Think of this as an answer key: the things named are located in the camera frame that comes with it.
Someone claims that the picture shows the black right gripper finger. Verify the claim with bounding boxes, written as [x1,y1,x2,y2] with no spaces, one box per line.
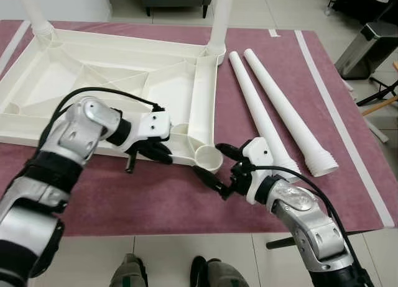
[215,143,244,163]
[193,166,229,193]

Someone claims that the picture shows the white plastic children table top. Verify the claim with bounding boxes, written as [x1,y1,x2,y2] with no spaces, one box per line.
[0,27,226,173]

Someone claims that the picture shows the mauve tablecloth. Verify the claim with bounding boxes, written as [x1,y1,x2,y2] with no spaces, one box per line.
[0,20,398,235]

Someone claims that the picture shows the grey robot right foot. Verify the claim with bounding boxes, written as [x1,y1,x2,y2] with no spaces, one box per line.
[190,256,249,287]

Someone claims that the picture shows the grey robot foot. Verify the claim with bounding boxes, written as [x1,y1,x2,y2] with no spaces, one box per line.
[111,254,149,287]
[190,256,249,287]

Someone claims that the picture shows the grey robot left foot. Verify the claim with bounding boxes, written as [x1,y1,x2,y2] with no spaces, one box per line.
[111,254,149,287]

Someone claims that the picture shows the white plastic strip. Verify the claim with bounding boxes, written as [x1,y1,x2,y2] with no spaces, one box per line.
[341,81,389,142]

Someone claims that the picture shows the grey metal pedal bin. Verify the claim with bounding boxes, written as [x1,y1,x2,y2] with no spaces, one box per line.
[336,22,398,81]

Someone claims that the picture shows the dark hanging clothes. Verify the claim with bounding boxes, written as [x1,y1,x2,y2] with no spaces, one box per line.
[326,0,398,25]

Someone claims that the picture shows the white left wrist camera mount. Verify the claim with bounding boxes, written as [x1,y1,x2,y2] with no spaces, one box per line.
[138,110,172,140]

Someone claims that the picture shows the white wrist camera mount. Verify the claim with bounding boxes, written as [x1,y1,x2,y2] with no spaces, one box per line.
[138,110,172,140]
[239,138,274,204]

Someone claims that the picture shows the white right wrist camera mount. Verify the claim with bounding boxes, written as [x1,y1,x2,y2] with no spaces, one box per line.
[239,138,274,204]

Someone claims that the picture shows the black metal table frame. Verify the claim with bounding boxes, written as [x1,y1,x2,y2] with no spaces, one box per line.
[266,231,368,249]

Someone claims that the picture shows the long white cloth strap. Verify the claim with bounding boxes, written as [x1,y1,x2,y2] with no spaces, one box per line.
[294,30,396,229]
[0,20,30,73]

